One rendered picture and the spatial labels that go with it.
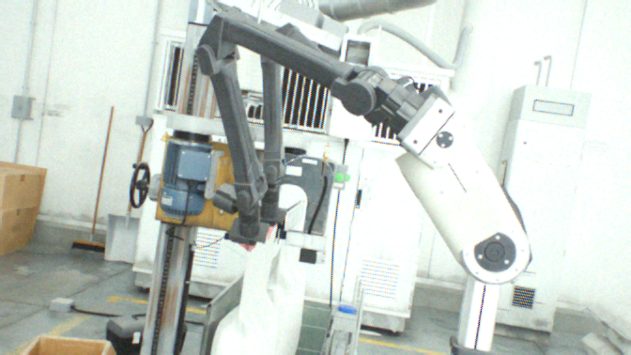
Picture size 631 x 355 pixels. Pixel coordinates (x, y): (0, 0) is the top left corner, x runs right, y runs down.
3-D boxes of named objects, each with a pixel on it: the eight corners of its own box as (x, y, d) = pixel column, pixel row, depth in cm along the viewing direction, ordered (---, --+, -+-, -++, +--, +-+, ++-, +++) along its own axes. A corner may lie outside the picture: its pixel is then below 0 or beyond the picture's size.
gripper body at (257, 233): (234, 221, 185) (233, 205, 179) (269, 227, 184) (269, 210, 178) (228, 239, 180) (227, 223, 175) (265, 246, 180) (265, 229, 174)
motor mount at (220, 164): (211, 200, 216) (219, 151, 215) (192, 196, 217) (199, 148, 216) (230, 194, 244) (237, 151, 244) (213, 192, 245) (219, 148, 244)
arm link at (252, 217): (252, 215, 170) (263, 201, 173) (229, 204, 172) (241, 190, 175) (252, 231, 175) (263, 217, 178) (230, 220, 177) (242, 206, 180)
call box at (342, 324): (355, 332, 220) (358, 316, 220) (331, 329, 221) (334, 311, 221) (355, 327, 228) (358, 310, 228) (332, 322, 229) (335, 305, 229)
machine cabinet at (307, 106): (410, 342, 503) (454, 69, 492) (123, 292, 520) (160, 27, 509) (403, 306, 618) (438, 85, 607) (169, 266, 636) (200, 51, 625)
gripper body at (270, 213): (255, 210, 216) (256, 192, 212) (285, 215, 215) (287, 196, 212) (251, 221, 210) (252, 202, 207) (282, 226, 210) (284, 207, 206)
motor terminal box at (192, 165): (207, 189, 213) (212, 153, 212) (175, 185, 209) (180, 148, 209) (202, 186, 221) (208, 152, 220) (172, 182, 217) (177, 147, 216)
